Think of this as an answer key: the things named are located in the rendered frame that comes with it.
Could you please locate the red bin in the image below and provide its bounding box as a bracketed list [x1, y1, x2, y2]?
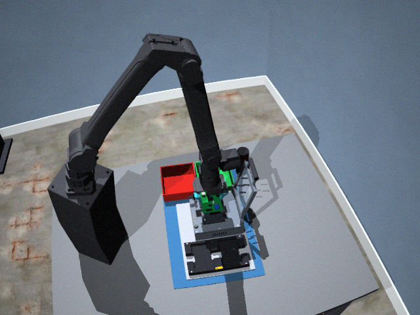
[160, 163, 196, 202]

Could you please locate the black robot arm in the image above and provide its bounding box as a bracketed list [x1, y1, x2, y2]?
[65, 33, 241, 196]

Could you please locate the green bin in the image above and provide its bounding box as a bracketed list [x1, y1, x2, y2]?
[194, 161, 234, 191]

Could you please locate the green circuit board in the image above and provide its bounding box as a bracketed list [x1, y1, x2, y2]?
[200, 192, 223, 213]

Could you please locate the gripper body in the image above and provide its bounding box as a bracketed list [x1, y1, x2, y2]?
[192, 172, 228, 195]

